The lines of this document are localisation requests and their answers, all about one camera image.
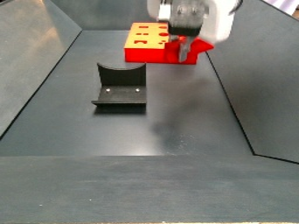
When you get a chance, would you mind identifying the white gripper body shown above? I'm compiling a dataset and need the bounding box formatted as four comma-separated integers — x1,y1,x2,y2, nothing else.
147,0,241,44

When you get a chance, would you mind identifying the red block with shaped holes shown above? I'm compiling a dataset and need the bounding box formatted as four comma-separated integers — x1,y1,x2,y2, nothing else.
123,22,199,66

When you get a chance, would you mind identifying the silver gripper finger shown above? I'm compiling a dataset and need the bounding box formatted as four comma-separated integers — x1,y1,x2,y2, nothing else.
179,37,193,62

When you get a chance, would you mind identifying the black curved fixture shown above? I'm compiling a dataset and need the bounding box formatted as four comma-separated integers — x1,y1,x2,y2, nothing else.
93,64,147,106

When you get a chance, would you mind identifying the red arch bar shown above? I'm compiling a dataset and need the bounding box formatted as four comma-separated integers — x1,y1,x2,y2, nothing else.
165,37,214,65

